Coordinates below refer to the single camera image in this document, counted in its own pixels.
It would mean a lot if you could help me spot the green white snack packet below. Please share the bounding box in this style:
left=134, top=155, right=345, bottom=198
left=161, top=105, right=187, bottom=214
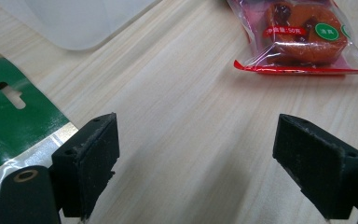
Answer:
left=0, top=41, right=79, bottom=208

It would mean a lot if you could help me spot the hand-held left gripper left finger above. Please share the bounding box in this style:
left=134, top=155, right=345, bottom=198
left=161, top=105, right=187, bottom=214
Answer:
left=50, top=112, right=120, bottom=218

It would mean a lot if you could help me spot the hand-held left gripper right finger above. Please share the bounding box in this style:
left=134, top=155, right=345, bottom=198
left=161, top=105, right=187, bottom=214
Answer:
left=272, top=113, right=358, bottom=220

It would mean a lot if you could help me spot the clear plastic container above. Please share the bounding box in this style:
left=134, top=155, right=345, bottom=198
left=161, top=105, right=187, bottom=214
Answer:
left=0, top=0, right=162, bottom=51

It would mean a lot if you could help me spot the clear red pastry packet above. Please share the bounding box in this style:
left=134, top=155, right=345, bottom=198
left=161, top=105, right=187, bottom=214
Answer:
left=227, top=0, right=358, bottom=76

